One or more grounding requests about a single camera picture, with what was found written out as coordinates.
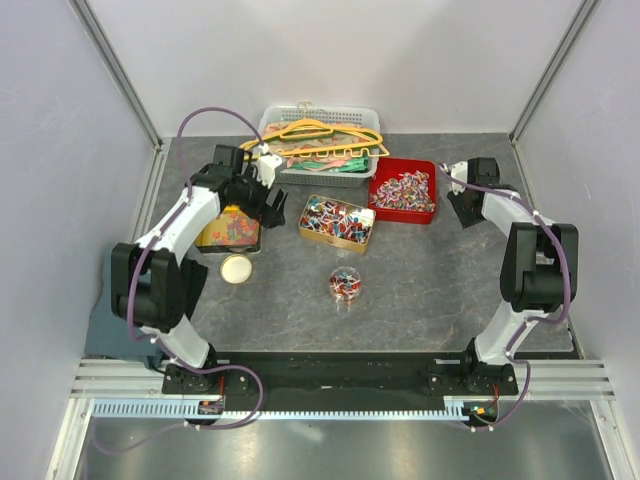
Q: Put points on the grey cable duct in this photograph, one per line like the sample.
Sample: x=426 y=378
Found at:
x=201 y=410

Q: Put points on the gold gummy candy tin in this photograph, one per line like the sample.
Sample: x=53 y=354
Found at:
x=231 y=231

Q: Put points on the blue folded cloth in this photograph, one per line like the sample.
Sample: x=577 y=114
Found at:
x=107 y=334

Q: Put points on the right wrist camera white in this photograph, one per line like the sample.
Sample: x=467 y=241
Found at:
x=457 y=175

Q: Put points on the clear glass bowl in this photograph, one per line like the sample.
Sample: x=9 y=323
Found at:
x=345 y=285

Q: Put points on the pink clothes hanger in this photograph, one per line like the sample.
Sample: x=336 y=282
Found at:
x=365 y=146

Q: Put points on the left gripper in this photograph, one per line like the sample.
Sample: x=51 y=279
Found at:
x=272 y=216

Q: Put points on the gold lollipop tin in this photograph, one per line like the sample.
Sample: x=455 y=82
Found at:
x=337 y=223

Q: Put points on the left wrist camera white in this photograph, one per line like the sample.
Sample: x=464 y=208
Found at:
x=267 y=165

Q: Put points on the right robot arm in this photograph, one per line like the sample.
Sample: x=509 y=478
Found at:
x=538 y=276

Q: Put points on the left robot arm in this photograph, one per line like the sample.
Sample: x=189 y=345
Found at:
x=154 y=285

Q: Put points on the yellow clothes hanger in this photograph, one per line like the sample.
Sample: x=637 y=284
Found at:
x=312 y=133

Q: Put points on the white round lid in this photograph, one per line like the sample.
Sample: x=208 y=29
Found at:
x=236 y=269

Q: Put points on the green cloth in basket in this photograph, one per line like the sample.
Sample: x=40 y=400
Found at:
x=332 y=165

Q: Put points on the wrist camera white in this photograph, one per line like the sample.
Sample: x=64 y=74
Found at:
x=267 y=165
x=457 y=175

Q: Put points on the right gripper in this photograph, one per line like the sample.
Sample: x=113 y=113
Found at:
x=465 y=220

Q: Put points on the grey plastic basket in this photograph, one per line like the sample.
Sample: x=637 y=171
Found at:
x=364 y=117

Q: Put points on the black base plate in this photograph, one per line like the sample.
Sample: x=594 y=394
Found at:
x=330 y=379

